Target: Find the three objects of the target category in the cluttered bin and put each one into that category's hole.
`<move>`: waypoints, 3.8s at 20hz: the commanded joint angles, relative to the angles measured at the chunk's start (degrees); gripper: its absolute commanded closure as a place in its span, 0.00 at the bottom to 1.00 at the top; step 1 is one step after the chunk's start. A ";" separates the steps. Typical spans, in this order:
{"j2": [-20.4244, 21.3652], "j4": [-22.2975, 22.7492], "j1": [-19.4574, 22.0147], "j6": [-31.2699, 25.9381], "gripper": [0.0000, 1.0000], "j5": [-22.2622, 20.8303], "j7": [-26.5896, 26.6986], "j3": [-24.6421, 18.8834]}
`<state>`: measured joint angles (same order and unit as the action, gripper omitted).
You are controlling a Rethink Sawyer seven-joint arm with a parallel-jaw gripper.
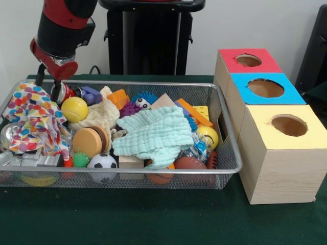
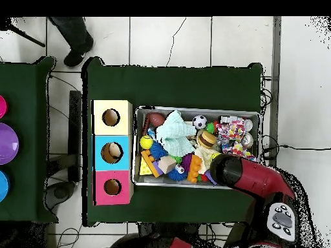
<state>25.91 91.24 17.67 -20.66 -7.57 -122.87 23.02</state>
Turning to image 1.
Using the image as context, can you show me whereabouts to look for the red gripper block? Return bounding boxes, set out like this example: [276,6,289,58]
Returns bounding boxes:
[30,38,79,102]

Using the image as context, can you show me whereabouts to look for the colourful polka dot cloth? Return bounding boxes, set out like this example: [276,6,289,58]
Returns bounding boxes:
[4,81,71,157]

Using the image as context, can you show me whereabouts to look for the plain wooden block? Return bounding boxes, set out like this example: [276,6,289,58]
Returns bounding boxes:
[150,93,179,111]
[119,155,145,169]

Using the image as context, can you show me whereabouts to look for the mint green waffle cloth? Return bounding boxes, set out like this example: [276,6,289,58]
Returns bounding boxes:
[111,106,194,169]

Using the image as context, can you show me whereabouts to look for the wooden box with three holes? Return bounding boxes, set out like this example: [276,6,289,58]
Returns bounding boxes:
[214,48,327,205]

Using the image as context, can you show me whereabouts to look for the yellow tennis ball toy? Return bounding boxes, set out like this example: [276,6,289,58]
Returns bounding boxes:
[61,96,89,122]

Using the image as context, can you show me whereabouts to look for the cream waffle cloth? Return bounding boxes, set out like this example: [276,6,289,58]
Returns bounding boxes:
[67,86,121,143]

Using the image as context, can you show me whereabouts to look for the small soccer ball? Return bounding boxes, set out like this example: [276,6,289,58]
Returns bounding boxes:
[87,153,119,169]

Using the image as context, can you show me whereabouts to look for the small brown football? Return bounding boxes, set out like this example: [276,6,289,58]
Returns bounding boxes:
[173,156,208,169]

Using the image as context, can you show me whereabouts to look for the dark green tablecloth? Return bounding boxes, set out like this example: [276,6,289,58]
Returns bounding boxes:
[302,81,327,108]
[0,74,327,245]

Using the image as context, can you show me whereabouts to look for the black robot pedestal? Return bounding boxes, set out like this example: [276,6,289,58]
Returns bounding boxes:
[98,0,206,76]

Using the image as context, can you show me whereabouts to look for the shallow wire mesh bin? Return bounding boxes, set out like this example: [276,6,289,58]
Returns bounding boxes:
[0,79,243,190]

